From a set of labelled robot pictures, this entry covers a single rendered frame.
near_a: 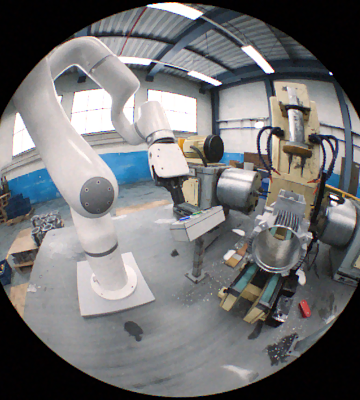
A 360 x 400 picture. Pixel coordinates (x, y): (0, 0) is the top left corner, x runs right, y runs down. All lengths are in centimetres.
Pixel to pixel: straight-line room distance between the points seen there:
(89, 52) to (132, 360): 78
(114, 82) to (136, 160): 544
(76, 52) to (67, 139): 25
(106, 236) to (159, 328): 32
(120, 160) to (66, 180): 538
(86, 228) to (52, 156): 20
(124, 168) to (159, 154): 533
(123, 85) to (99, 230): 37
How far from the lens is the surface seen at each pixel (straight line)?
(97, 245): 37
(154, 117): 41
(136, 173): 580
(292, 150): 70
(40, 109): 33
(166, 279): 55
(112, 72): 39
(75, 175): 26
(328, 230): 71
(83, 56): 42
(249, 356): 48
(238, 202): 72
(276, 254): 53
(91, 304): 54
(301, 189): 86
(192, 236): 34
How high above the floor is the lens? 125
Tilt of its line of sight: 20 degrees down
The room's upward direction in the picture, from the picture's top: straight up
